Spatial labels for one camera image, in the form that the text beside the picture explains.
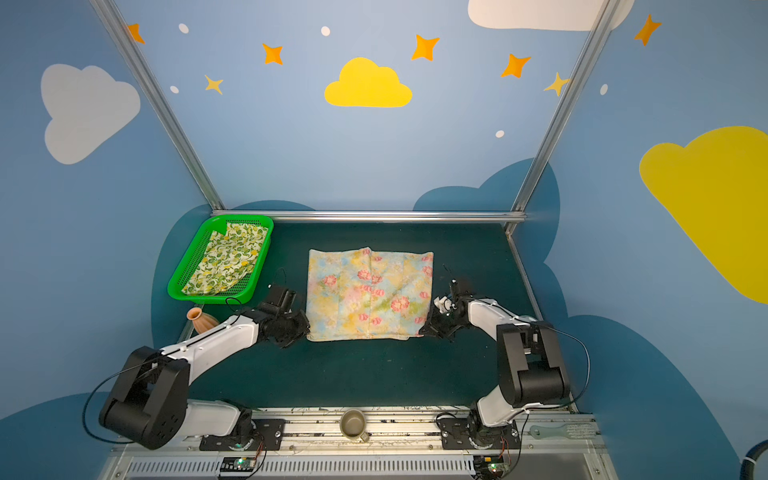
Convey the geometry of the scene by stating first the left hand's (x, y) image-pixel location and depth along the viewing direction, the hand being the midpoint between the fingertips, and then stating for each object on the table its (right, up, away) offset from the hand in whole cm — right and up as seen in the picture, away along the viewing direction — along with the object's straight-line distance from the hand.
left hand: (318, 327), depth 89 cm
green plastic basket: (-25, +10, +1) cm, 27 cm away
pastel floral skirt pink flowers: (+13, +9, +12) cm, 19 cm away
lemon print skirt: (-36, +21, +15) cm, 44 cm away
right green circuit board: (+46, -30, -18) cm, 58 cm away
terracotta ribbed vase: (-32, +3, -6) cm, 33 cm away
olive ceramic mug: (+12, -22, -13) cm, 28 cm away
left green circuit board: (-15, -28, -19) cm, 37 cm away
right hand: (+33, -1, +1) cm, 33 cm away
